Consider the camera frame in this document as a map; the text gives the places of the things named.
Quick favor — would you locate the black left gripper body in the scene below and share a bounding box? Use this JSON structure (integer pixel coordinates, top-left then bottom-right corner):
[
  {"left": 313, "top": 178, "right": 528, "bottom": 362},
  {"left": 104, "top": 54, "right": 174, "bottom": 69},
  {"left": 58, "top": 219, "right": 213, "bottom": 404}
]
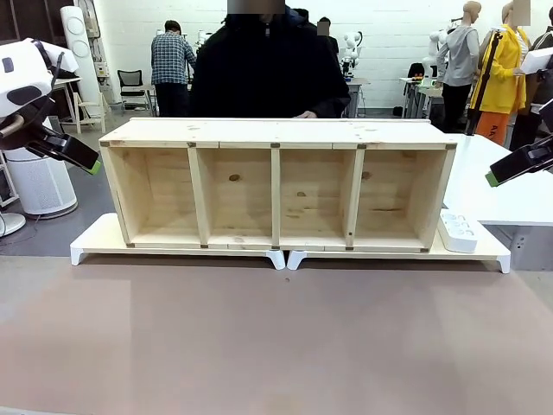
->
[{"left": 25, "top": 127, "right": 71, "bottom": 161}]

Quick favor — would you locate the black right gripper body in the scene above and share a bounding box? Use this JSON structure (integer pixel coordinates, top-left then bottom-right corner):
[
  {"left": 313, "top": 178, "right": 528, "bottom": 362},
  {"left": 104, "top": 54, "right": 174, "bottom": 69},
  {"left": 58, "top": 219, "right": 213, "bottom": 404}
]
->
[{"left": 525, "top": 133, "right": 553, "bottom": 170}]

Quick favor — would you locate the white side table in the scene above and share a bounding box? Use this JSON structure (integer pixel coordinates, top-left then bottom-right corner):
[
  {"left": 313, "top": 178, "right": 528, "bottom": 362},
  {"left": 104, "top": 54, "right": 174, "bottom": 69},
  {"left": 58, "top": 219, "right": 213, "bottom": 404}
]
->
[{"left": 442, "top": 133, "right": 553, "bottom": 227}]

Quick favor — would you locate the white cylindrical air purifier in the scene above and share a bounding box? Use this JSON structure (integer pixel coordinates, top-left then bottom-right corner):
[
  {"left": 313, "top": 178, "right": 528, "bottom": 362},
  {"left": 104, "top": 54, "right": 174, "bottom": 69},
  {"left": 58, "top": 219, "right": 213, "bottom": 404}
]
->
[{"left": 3, "top": 112, "right": 79, "bottom": 217}]

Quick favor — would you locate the light wooden stool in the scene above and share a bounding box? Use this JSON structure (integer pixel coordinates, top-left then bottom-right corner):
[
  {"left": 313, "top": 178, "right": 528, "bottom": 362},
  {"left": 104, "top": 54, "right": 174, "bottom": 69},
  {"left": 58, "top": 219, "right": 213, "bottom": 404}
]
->
[{"left": 59, "top": 77, "right": 108, "bottom": 134}]

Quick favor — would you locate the white power strip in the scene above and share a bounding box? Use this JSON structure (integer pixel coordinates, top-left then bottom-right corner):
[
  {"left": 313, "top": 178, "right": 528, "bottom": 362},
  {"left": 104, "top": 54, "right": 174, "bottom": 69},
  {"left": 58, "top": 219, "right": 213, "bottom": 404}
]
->
[{"left": 437, "top": 208, "right": 480, "bottom": 254}]

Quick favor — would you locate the mannequin in yellow jacket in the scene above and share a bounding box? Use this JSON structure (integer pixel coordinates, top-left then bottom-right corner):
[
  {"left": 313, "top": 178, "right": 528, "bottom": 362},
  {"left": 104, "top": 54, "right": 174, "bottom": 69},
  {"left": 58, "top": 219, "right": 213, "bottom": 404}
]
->
[{"left": 467, "top": 0, "right": 531, "bottom": 146}]

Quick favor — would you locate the black mesh office chair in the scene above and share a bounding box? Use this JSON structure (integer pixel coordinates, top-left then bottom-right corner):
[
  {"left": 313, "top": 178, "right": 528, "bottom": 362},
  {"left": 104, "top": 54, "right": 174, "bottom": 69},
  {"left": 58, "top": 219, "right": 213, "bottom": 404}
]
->
[{"left": 117, "top": 68, "right": 153, "bottom": 117}]

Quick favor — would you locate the black tripod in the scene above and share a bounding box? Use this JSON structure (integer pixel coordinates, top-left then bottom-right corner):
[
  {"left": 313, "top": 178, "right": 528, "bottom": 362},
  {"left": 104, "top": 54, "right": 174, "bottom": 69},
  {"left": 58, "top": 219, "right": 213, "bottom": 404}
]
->
[{"left": 465, "top": 24, "right": 507, "bottom": 136}]

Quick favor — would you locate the white fan base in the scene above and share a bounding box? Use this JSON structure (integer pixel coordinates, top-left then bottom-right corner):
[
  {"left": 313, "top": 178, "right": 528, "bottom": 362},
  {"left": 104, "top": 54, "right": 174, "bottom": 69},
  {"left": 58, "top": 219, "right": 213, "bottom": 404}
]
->
[{"left": 0, "top": 210, "right": 28, "bottom": 237}]

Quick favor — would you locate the wooden riser with white legs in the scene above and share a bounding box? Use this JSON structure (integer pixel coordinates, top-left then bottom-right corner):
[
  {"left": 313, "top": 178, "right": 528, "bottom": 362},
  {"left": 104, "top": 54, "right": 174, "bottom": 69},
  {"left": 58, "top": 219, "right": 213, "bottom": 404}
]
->
[
  {"left": 287, "top": 219, "right": 512, "bottom": 275},
  {"left": 70, "top": 214, "right": 287, "bottom": 271}
]

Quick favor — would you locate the tall white air conditioner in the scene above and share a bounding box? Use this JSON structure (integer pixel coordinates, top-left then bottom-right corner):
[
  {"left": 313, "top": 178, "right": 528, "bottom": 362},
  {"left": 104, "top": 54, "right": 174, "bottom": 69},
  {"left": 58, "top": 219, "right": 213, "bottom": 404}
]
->
[{"left": 59, "top": 4, "right": 110, "bottom": 105}]

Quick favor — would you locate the grey background table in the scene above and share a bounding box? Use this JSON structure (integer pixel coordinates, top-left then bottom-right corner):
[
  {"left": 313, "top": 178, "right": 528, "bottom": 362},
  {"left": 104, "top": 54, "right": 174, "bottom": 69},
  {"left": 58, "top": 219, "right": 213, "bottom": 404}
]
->
[{"left": 397, "top": 75, "right": 444, "bottom": 119}]

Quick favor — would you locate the man in plaid shirt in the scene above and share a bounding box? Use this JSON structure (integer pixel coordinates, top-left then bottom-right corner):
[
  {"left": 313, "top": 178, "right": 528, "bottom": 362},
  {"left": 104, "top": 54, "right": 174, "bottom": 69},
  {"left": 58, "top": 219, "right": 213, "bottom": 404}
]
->
[{"left": 149, "top": 19, "right": 198, "bottom": 118}]

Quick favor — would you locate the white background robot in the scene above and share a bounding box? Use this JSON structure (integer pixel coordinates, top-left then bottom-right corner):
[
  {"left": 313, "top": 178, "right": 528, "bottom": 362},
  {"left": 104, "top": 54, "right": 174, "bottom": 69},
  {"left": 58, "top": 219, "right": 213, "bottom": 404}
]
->
[
  {"left": 340, "top": 29, "right": 365, "bottom": 82},
  {"left": 419, "top": 27, "right": 451, "bottom": 84}
]

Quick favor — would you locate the four-compartment pine wood shelf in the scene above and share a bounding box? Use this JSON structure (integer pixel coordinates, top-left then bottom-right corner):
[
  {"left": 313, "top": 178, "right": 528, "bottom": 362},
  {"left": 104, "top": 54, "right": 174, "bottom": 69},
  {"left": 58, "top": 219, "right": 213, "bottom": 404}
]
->
[{"left": 98, "top": 117, "right": 458, "bottom": 254}]

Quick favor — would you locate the person in black jacket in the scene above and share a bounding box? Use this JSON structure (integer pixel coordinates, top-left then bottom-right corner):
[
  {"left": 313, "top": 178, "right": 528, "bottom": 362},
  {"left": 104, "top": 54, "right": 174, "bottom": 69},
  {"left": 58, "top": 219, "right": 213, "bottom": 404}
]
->
[{"left": 189, "top": 0, "right": 352, "bottom": 120}]

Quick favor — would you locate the bystander in dark clothes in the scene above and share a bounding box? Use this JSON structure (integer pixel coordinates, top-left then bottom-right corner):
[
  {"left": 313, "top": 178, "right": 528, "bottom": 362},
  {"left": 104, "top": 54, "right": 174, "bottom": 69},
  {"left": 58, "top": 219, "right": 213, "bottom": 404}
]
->
[{"left": 316, "top": 16, "right": 340, "bottom": 66}]

